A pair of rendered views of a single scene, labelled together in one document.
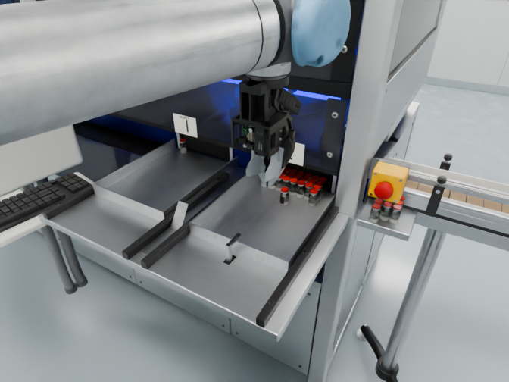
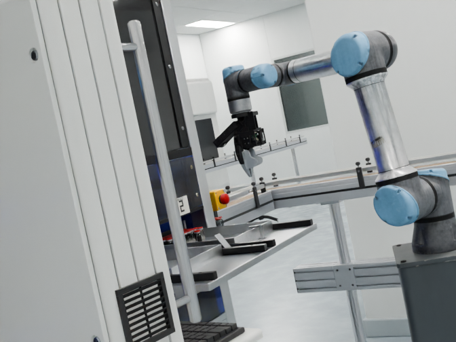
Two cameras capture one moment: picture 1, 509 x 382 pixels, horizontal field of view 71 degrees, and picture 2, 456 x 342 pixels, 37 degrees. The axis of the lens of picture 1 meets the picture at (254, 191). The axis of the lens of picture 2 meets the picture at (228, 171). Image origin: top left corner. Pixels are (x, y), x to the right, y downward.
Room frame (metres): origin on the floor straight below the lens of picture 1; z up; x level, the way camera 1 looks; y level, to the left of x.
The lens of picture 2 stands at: (0.62, 2.21, 1.23)
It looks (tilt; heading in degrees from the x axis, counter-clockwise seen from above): 3 degrees down; 271
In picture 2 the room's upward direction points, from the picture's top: 12 degrees counter-clockwise
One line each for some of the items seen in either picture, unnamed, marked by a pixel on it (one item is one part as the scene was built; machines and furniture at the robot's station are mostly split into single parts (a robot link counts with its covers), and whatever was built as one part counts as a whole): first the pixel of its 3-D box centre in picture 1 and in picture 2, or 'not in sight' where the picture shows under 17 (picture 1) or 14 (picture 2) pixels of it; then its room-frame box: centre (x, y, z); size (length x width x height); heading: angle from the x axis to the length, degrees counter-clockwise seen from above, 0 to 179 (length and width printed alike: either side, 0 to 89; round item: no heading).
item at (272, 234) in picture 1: (270, 208); (210, 238); (0.74, -0.04, 0.90); 0.34 x 0.26 x 0.04; 150
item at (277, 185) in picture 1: (289, 186); (183, 239); (0.84, -0.10, 0.90); 0.18 x 0.02 x 0.05; 60
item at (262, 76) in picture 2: not in sight; (261, 77); (0.47, 0.04, 1.38); 0.11 x 0.11 x 0.08; 44
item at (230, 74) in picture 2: not in sight; (236, 83); (0.55, -0.02, 1.39); 0.09 x 0.08 x 0.11; 134
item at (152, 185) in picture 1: (170, 173); (150, 266); (0.91, 0.25, 0.90); 0.34 x 0.26 x 0.04; 150
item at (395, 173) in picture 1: (388, 180); (213, 200); (0.72, -0.32, 0.99); 0.08 x 0.07 x 0.07; 150
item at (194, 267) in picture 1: (202, 211); (203, 258); (0.77, 0.14, 0.87); 0.70 x 0.48 x 0.02; 60
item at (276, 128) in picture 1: (263, 113); (247, 130); (0.55, -0.01, 1.23); 0.09 x 0.08 x 0.12; 150
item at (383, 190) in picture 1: (384, 189); (223, 199); (0.68, -0.30, 0.99); 0.04 x 0.04 x 0.04; 60
